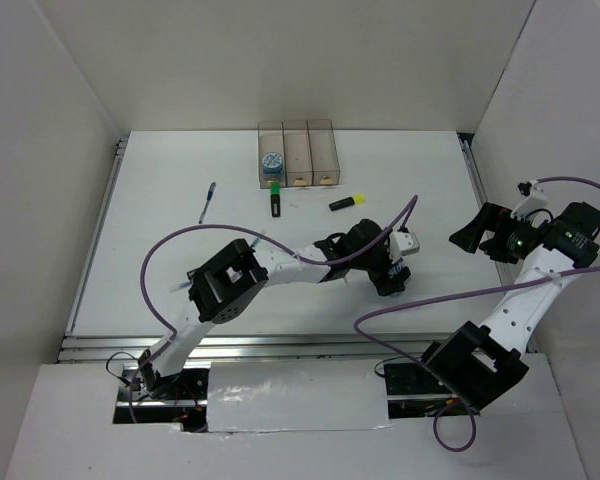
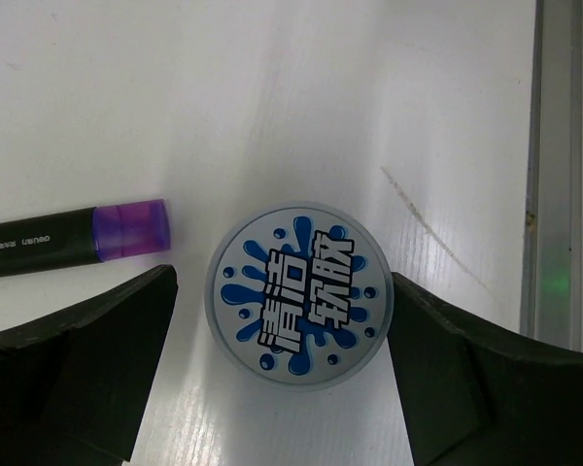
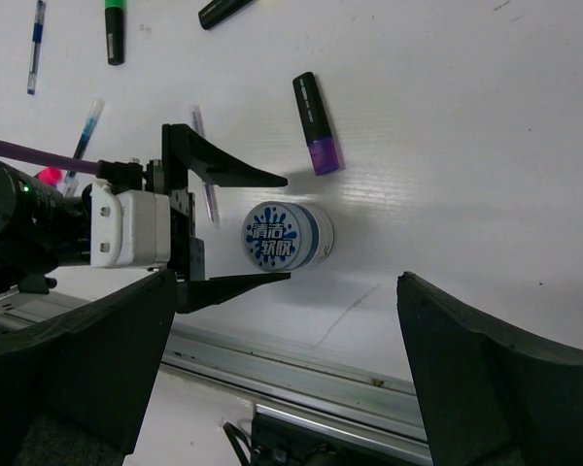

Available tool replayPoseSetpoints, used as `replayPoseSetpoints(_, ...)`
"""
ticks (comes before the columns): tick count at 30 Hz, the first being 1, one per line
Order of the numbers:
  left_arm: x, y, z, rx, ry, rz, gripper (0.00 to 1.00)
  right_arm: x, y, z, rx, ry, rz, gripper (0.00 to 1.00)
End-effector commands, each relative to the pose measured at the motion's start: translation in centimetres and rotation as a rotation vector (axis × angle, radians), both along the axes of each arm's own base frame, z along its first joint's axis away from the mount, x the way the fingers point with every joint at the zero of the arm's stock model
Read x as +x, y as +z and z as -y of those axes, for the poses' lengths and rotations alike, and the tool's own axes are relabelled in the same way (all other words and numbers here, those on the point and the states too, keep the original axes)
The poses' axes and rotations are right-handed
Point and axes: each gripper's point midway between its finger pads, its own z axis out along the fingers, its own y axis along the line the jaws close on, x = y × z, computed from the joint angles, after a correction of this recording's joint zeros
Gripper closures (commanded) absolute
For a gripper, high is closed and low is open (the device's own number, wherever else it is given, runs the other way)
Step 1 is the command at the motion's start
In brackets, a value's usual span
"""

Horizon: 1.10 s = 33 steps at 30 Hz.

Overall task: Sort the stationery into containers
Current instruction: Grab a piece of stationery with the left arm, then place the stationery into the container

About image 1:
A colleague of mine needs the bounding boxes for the green capped black highlighter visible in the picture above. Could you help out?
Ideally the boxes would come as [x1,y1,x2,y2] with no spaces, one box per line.
[269,182,281,218]

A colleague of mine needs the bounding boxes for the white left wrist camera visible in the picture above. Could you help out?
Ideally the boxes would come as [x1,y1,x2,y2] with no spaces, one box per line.
[389,231,420,262]

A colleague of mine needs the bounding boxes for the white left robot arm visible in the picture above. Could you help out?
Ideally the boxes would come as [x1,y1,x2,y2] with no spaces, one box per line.
[138,219,419,399]

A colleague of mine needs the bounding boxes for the yellow capped black highlighter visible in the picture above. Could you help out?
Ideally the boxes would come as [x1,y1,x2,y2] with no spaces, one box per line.
[329,194,366,212]

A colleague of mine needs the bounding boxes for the clear storage bin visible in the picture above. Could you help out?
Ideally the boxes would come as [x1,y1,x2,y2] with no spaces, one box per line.
[308,119,341,186]
[258,121,286,189]
[283,120,312,187]

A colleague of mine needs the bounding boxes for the blue ballpoint pen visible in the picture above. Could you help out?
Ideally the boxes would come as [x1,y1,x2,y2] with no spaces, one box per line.
[198,181,217,225]

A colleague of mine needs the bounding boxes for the left clear storage bin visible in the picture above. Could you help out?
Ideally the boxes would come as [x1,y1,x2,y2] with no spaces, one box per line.
[258,121,286,189]

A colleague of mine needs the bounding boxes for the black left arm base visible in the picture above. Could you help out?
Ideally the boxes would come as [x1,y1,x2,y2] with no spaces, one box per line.
[108,365,210,433]

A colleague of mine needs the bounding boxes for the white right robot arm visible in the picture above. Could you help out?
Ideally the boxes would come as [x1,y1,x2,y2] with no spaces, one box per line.
[416,202,600,412]

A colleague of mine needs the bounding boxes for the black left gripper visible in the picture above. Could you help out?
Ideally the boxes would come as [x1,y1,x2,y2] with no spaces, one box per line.
[350,228,409,296]

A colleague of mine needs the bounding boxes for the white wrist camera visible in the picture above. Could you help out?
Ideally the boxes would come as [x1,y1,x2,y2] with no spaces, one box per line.
[510,180,549,220]
[389,231,420,262]

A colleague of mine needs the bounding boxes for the right clear storage bin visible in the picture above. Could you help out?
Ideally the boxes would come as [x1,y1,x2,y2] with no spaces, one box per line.
[308,119,341,186]

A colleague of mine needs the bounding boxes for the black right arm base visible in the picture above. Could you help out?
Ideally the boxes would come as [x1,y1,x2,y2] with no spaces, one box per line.
[374,358,466,419]

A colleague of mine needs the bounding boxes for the middle clear storage bin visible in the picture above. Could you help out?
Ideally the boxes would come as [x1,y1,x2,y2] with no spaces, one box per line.
[283,120,312,187]

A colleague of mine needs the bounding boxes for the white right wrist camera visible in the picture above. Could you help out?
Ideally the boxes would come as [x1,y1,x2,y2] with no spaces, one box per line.
[510,180,549,220]

